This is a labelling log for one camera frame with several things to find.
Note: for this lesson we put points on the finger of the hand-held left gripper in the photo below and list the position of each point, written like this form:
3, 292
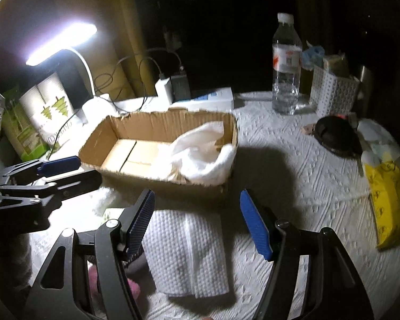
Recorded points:
60, 165
73, 183

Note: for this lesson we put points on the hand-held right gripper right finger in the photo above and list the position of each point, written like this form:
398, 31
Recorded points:
255, 223

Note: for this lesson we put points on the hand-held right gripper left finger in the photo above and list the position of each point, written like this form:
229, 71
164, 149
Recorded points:
140, 220

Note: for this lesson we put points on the white paper towel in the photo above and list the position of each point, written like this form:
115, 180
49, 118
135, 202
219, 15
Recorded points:
173, 246

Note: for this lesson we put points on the pink plush pouch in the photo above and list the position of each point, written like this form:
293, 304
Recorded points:
135, 288

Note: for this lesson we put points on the white fluffy towel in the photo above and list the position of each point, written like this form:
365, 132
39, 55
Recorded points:
203, 160

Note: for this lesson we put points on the brown cardboard box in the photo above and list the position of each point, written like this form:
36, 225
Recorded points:
136, 130

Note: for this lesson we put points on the green cardboard box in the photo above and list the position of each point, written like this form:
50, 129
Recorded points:
13, 130

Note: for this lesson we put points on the white embossed tablecloth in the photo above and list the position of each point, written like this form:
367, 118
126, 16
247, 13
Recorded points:
303, 190

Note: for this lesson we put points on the paper cup sleeve package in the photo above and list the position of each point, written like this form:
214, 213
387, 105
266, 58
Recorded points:
43, 106

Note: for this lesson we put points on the dark box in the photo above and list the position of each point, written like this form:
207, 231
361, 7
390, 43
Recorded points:
73, 83

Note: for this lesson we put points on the black round object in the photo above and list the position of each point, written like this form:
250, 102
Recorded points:
336, 133

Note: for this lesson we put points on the white desk lamp base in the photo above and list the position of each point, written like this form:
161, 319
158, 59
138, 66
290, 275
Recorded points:
63, 43

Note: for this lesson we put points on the white charger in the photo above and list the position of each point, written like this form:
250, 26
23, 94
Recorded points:
163, 90

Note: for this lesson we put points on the white power strip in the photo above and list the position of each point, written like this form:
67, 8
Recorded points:
213, 98

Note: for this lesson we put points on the yellow plastic packet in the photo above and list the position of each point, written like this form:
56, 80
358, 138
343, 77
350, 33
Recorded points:
386, 200

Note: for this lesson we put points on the black power adapter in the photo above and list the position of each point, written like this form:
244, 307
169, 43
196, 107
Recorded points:
180, 86

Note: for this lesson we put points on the clear plastic water bottle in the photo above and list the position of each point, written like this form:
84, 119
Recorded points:
286, 83

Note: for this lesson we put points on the white plastic packet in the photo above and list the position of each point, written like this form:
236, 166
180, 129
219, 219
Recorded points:
373, 133

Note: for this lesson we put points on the white perforated basket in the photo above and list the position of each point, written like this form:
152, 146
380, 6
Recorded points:
333, 93

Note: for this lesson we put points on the metal container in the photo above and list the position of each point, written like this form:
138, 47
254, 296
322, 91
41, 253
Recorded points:
366, 86

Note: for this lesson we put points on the blue plastic bag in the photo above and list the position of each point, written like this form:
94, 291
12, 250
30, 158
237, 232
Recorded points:
313, 56

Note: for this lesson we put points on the beige packet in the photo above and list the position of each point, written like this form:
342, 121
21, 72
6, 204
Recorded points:
336, 65

